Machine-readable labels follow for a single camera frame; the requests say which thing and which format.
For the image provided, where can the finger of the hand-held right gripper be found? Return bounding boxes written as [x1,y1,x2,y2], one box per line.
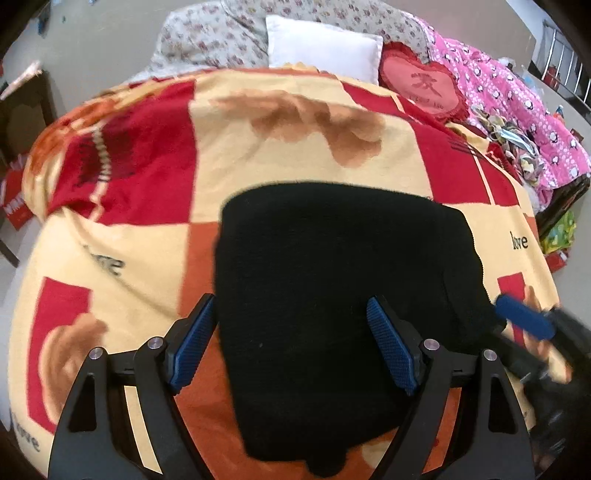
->
[480,323,552,381]
[495,294,591,365]

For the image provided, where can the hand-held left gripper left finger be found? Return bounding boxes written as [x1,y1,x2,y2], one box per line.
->
[46,293,218,480]

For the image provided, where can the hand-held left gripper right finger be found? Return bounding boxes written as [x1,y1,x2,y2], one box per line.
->
[366,295,536,480]

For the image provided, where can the black pants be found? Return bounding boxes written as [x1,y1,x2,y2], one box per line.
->
[213,181,509,478]

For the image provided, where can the green and yellow bag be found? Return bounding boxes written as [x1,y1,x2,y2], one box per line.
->
[540,210,578,254]

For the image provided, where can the red and cream printed blanket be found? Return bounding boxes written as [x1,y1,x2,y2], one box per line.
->
[7,65,573,480]

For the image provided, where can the colourful patterned cloth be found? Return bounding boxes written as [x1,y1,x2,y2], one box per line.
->
[471,104,550,185]

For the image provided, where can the pink printed quilt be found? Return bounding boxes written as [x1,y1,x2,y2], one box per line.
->
[427,28,591,190]

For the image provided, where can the red paper bag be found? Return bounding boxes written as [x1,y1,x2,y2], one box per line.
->
[0,154,35,229]

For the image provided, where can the red heart-shaped pillow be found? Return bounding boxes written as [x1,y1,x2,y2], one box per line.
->
[378,41,472,127]

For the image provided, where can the metal railing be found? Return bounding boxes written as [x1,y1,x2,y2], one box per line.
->
[531,16,591,121]

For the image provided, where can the dark wooden nightstand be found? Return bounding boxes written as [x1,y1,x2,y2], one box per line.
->
[0,69,58,268]

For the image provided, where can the white pillow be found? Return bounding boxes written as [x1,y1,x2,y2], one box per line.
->
[265,15,384,86]

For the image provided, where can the grey floral quilt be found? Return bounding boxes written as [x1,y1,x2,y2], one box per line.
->
[134,0,435,86]

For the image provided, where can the dark wooden bed frame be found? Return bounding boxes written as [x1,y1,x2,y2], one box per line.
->
[536,175,591,241]

